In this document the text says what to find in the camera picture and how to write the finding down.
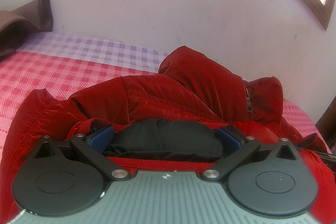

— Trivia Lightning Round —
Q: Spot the red puffer jacket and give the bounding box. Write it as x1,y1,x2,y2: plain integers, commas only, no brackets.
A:
1,46,335,223

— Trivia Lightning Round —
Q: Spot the pink purple checked bedsheet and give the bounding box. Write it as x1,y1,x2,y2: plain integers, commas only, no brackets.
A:
1,32,329,157

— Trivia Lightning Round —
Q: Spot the brown wooden door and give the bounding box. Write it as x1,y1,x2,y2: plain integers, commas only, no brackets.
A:
315,97,336,152

